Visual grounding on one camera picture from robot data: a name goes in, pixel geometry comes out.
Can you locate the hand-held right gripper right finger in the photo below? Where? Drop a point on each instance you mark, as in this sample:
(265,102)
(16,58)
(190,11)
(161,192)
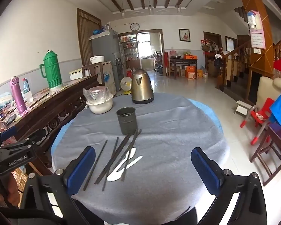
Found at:
(203,168)

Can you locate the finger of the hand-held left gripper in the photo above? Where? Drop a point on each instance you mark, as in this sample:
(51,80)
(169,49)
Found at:
(8,132)
(25,140)

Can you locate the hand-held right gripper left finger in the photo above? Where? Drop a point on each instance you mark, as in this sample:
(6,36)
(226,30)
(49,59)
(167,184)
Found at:
(82,168)

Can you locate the pile of dark chopsticks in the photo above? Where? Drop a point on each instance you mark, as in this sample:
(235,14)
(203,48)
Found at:
(95,166)

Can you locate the white plastic spoon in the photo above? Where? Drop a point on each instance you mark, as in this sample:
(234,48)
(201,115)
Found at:
(128,155)
(113,177)

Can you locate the grey metal utensil cup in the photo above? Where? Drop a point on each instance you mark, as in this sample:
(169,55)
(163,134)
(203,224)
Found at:
(126,121)

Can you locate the person's left hand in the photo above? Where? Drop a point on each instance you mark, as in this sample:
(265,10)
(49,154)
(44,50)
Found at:
(10,189)

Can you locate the dark carved wooden sideboard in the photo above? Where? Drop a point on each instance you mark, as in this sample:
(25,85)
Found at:
(49,112)

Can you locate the purple drink bottle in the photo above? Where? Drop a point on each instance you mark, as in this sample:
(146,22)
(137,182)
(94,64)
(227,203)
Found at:
(18,96)

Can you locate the clear red-capped water bottle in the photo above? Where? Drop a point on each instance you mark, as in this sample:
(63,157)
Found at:
(25,86)

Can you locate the grey tablecloth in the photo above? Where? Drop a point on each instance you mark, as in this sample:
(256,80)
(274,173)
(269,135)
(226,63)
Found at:
(166,133)

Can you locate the blue table cover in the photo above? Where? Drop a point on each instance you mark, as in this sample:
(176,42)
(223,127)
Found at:
(208,112)

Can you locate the white ceramic bowl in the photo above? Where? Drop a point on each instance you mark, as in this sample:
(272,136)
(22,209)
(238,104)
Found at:
(99,107)

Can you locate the green thermos flask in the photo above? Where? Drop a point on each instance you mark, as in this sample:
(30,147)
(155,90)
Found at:
(52,72)

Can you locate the white step stool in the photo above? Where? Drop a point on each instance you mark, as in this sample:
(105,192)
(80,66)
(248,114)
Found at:
(243,105)

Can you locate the red child's chair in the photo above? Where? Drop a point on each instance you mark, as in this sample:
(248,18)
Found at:
(262,112)

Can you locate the dark wooden stool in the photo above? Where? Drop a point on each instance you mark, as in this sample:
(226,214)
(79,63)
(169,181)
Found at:
(278,133)

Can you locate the yellow floor fan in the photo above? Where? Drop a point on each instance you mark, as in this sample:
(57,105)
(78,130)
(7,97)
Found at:
(126,84)

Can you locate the clear water jug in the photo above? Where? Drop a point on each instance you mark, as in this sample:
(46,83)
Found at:
(205,72)

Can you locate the upright orange box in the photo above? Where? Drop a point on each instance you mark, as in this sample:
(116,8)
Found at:
(191,72)

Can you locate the dark wooden chair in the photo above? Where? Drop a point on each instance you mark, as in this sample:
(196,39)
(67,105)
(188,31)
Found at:
(93,71)

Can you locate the bronze electric kettle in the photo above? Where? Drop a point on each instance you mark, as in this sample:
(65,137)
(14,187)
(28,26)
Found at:
(141,89)

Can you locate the cream armchair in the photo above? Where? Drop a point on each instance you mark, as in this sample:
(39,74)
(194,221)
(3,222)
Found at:
(267,91)

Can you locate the white rice cooker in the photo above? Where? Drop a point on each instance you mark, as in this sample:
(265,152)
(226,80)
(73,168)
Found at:
(97,59)

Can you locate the dark wooden dining table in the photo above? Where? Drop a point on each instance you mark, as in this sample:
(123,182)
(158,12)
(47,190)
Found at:
(183,61)

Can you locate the wooden stair railing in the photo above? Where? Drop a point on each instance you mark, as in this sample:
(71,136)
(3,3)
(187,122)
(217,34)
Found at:
(234,61)

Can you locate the flat orange box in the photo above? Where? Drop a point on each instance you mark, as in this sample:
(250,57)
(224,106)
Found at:
(190,57)

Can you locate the grey refrigerator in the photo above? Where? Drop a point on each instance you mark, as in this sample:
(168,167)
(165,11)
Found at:
(103,49)

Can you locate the brown striped curtain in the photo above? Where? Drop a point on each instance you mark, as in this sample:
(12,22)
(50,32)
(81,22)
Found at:
(86,37)

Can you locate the glass shelf with bottles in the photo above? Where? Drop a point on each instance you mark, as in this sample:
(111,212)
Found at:
(131,51)

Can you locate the glass pendant lamp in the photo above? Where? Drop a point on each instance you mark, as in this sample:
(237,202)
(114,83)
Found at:
(150,8)
(123,11)
(178,7)

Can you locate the wooden pillar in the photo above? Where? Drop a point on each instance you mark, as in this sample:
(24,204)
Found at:
(250,0)

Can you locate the framed wall picture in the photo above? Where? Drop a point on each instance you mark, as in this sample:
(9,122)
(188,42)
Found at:
(184,35)

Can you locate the pink wall calendar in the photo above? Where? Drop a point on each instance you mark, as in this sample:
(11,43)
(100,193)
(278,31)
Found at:
(257,35)

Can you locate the round wall clock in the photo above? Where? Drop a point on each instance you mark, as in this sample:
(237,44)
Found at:
(134,26)

